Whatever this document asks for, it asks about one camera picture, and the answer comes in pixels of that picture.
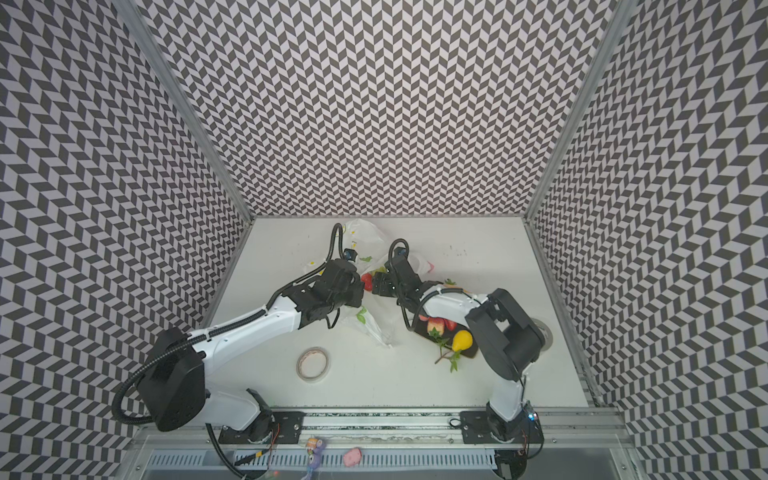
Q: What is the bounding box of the white lemon print plastic bag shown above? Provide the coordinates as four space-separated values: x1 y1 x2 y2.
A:
302 218 434 348

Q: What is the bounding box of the fake strawberry pale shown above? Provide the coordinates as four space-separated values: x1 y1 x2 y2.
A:
426 318 445 339

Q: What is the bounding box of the yellow fake lemon with leaves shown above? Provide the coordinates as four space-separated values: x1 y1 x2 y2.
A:
433 330 474 373

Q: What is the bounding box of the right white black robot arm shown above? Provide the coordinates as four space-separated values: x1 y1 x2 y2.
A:
372 239 546 443

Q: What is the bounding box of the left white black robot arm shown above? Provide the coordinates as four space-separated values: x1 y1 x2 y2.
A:
136 259 364 432

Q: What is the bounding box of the black square mat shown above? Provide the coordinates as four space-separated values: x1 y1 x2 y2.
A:
413 314 479 358

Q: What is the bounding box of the roll of clear tape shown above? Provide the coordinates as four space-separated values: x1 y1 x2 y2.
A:
296 347 330 383

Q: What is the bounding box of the purple toy figure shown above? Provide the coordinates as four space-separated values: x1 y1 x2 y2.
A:
303 437 326 480

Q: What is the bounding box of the pink toy blob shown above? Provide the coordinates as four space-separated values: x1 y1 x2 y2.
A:
342 448 362 468

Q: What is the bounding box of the left black corrugated cable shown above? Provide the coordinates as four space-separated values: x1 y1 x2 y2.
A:
111 223 359 480

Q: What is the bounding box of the black corrugated cable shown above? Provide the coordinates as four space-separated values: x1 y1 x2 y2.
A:
387 238 475 331
111 223 359 480

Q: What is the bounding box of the right black corrugated cable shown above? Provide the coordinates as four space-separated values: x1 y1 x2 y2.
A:
387 238 475 331

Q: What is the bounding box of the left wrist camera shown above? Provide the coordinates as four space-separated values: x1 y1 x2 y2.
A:
343 249 358 262

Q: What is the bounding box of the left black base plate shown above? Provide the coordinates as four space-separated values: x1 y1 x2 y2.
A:
218 411 305 446

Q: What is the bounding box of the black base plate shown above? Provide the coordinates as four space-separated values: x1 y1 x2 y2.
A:
218 411 305 446
459 410 544 444

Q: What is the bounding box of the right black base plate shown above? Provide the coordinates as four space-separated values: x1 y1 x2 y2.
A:
459 410 544 444

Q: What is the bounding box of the aluminium front rail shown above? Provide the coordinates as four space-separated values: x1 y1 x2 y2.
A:
134 406 634 450

